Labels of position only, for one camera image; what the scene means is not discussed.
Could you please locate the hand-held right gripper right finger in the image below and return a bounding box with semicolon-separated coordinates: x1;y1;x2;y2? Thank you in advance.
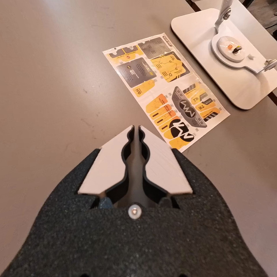
138;125;193;205

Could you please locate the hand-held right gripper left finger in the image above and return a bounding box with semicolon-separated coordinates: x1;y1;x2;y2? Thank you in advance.
77;125;135;205

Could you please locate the yellow and grey sticker sheet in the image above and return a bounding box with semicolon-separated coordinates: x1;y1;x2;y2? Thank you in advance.
102;32;231;153

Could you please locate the white book stand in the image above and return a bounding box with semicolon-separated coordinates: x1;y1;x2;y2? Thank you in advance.
171;0;277;110

